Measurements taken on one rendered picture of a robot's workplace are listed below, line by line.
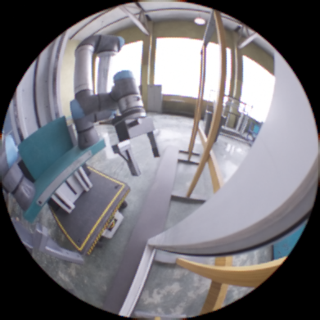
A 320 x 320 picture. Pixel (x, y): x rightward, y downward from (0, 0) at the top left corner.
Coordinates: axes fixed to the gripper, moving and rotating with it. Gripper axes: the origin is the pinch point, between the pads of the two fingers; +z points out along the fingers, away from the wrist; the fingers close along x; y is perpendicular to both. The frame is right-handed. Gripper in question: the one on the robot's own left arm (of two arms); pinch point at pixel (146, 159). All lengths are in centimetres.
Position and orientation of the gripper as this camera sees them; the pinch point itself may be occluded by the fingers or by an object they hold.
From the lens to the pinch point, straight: 31.2
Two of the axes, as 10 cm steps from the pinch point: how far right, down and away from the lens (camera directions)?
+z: 2.6, 9.1, 3.3
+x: 4.3, -4.2, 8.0
